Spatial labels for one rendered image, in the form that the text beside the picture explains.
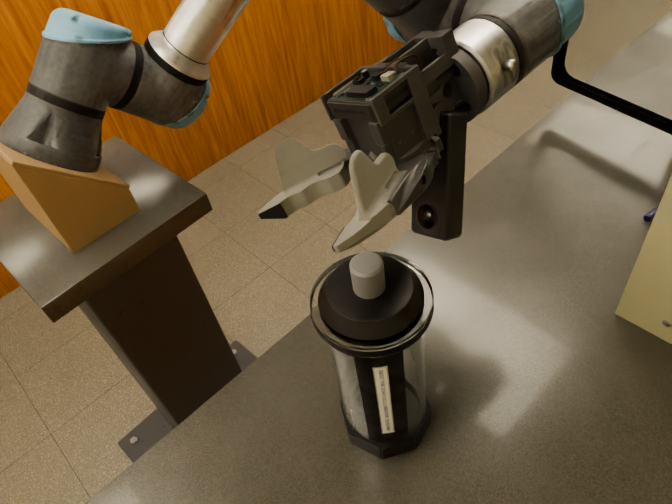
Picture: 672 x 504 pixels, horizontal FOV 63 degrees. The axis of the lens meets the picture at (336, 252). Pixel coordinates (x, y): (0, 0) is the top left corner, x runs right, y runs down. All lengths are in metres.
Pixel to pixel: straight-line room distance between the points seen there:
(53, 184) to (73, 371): 1.29
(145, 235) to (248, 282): 1.18
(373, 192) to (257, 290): 1.68
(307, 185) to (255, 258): 1.70
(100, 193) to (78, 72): 0.19
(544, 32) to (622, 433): 0.42
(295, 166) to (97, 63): 0.52
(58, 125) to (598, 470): 0.85
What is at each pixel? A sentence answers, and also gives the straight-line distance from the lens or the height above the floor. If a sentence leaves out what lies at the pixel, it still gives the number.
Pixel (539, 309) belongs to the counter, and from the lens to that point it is 0.76.
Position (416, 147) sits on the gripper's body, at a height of 1.27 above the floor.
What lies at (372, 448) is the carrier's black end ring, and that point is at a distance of 0.63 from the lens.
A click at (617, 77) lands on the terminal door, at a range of 1.01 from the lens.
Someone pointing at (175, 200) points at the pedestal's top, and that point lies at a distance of 1.01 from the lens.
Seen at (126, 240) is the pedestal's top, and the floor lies 0.94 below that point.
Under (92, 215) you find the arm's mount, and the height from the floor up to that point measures 0.98.
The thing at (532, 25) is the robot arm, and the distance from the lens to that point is 0.55.
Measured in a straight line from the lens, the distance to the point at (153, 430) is 1.86.
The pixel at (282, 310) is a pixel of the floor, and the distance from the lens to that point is 1.98.
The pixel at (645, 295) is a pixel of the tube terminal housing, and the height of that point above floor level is 1.00.
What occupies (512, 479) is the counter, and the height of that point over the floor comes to 0.94.
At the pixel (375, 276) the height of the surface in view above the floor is 1.21.
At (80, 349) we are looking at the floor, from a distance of 2.19.
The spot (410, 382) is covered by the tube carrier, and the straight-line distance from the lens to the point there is 0.53.
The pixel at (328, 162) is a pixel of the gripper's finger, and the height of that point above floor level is 1.24.
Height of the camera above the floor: 1.54
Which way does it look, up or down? 46 degrees down
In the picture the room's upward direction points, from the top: 11 degrees counter-clockwise
